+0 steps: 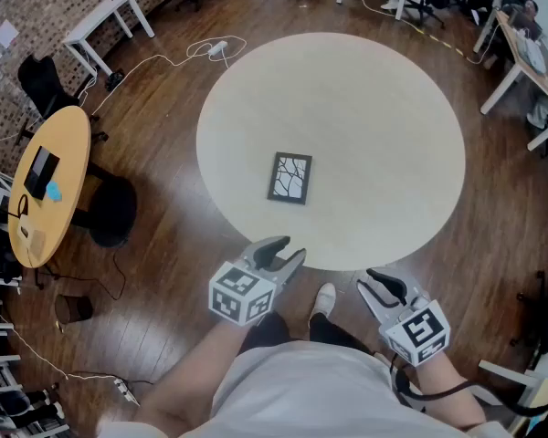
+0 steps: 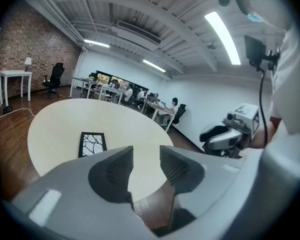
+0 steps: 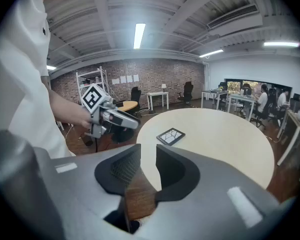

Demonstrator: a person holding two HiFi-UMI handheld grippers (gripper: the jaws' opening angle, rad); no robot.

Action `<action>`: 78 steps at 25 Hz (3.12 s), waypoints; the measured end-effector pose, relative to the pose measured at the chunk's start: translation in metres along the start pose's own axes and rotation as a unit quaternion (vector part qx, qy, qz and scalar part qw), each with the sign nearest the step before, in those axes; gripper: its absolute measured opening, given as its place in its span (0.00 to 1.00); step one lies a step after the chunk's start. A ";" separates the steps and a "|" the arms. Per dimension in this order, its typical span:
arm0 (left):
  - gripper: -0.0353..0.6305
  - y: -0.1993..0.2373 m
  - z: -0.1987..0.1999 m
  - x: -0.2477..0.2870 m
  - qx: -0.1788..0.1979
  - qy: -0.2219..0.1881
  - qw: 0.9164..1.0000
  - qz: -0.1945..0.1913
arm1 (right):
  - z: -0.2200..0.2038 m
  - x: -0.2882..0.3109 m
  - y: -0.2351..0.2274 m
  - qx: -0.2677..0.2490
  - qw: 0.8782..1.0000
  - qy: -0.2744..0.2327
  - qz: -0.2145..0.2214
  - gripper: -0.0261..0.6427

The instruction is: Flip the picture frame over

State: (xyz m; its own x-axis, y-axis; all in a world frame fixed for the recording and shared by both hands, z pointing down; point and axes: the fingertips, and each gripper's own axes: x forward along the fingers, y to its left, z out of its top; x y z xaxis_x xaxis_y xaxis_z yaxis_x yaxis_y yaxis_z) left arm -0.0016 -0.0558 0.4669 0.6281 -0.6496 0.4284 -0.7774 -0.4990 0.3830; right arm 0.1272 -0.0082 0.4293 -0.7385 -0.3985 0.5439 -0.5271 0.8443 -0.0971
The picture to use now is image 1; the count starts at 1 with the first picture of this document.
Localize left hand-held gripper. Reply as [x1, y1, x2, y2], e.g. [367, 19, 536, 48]
[208, 235, 308, 327]

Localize person's white shoe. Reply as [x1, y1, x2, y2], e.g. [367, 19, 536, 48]
[309, 283, 337, 328]

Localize long white floor cable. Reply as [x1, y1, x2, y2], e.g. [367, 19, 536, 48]
[77, 34, 248, 118]

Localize black flat box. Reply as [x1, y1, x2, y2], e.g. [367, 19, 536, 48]
[23, 146, 61, 201]

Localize person's white shirt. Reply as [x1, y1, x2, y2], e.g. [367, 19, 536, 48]
[95, 339, 512, 438]

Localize black picture frame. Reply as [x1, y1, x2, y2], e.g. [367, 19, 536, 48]
[267, 151, 313, 206]

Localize black round table base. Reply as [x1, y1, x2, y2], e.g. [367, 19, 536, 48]
[72, 162, 138, 248]

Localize thick black gripper cable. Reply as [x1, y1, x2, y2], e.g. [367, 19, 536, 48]
[389, 353, 548, 417]

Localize yellow black floor cable cover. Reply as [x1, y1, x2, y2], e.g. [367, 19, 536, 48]
[415, 26, 468, 59]

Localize small white desk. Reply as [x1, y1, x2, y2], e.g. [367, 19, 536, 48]
[62, 0, 156, 78]

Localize person's black trousers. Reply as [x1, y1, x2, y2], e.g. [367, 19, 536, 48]
[244, 310, 371, 355]

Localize person's right forearm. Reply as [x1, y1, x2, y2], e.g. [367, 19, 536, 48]
[413, 351, 488, 433]

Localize round yellow wooden table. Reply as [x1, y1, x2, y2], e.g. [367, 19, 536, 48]
[7, 105, 92, 269]

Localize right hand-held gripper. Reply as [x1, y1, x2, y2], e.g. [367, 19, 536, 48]
[356, 267, 452, 367]

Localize thin black floor cable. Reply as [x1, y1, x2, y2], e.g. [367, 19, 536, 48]
[39, 246, 127, 301]

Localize person's left forearm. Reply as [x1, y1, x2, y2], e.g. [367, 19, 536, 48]
[134, 319, 252, 438]

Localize dark brown waste basket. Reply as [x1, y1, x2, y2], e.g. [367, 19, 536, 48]
[54, 294, 94, 325]

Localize small cardboard box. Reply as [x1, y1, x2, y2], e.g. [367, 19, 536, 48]
[16, 224, 47, 260]

